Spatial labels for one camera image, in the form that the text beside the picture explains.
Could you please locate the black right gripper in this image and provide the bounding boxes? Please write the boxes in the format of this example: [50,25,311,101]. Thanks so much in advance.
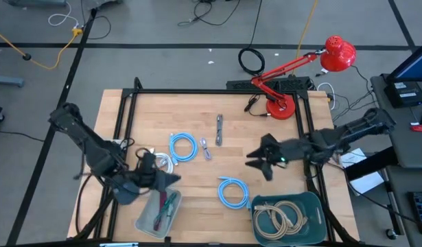
[245,133,314,182]

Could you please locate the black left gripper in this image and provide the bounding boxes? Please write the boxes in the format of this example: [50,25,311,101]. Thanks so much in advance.
[126,152,182,197]

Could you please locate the maroon cable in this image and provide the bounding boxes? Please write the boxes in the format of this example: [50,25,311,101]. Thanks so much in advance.
[152,190,168,232]

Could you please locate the green cable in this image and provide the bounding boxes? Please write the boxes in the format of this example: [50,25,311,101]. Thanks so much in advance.
[154,191,178,224]

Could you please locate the light blue cable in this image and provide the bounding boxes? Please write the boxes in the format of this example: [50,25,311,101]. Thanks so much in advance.
[217,176,250,210]
[169,132,199,165]

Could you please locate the light grey plastic bin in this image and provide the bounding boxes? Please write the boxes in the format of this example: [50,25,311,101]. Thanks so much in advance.
[134,187,183,239]

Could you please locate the lavender cable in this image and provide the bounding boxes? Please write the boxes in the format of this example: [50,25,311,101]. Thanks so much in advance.
[200,137,213,161]

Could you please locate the grey braided cable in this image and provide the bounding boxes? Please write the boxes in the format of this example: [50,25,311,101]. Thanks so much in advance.
[215,114,224,147]

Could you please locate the teal plastic bin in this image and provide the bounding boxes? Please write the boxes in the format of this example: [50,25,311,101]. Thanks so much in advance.
[250,191,328,247]

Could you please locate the red desk lamp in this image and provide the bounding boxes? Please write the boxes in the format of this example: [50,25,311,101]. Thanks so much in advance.
[250,34,357,120]

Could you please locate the black keyboard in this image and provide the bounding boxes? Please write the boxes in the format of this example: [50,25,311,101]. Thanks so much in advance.
[226,75,315,93]
[408,191,422,235]

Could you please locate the white paper sheet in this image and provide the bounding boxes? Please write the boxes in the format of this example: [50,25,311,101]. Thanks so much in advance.
[340,148,386,196]

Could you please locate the black computer box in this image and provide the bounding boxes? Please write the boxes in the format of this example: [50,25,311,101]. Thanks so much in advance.
[384,80,422,108]

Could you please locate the black side desk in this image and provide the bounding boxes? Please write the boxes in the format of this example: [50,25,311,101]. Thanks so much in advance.
[344,73,422,181]

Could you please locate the computer monitor blue screen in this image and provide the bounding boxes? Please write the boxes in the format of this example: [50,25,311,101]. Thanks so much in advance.
[385,39,422,83]

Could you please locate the grey furniture foot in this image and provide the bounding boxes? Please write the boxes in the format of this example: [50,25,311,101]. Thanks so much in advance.
[0,75,25,89]

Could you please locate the grey furniture base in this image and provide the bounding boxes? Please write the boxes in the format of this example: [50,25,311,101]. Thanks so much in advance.
[6,0,68,8]

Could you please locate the black lamp power cable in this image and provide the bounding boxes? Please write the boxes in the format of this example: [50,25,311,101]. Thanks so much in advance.
[244,94,270,117]

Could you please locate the black metal table frame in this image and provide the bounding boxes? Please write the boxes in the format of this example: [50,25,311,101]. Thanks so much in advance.
[73,77,361,247]

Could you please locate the white looped cable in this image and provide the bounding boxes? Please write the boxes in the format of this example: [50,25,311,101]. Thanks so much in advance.
[316,82,336,111]

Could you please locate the black coiled floor cable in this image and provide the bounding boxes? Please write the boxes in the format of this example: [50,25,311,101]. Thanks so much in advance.
[237,0,266,76]

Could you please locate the yellow hanging cable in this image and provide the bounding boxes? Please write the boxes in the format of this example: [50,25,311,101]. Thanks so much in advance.
[292,0,318,77]

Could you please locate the black loose floor cable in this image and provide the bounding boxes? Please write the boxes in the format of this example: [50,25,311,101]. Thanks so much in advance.
[178,0,242,27]

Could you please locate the yellow floor extension cable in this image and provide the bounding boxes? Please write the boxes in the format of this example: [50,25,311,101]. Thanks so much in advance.
[0,26,84,71]

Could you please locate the white floor cable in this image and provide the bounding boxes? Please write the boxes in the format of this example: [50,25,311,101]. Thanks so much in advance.
[47,2,80,27]

